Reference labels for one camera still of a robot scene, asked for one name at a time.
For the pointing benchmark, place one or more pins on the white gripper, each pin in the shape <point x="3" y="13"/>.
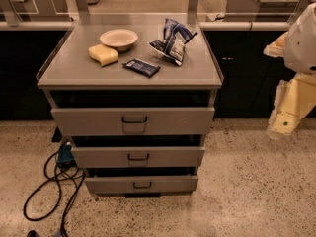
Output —
<point x="302" y="47"/>

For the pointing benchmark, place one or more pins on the grey bottom drawer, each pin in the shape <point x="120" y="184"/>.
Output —
<point x="141" y="184"/>

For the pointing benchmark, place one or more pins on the grey drawer cabinet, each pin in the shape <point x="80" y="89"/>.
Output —
<point x="74" y="80"/>

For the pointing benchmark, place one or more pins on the grey middle drawer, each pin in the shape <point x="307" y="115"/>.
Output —
<point x="121" y="157"/>

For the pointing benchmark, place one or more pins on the grey railing bar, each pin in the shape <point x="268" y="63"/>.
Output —
<point x="206" y="26"/>

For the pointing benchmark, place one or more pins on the background grey counter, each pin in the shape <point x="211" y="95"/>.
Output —
<point x="259" y="10"/>

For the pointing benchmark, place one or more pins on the crumpled blue chip bag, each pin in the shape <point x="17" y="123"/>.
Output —
<point x="176" y="36"/>

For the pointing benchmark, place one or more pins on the blue flat snack packet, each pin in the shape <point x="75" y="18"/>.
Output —
<point x="141" y="67"/>

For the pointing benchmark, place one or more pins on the white bowl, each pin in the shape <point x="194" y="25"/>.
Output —
<point x="119" y="39"/>

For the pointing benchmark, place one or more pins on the yellow sponge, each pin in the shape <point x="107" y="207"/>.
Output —
<point x="103" y="54"/>

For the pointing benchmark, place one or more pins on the blue power box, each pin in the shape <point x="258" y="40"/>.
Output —
<point x="64" y="154"/>

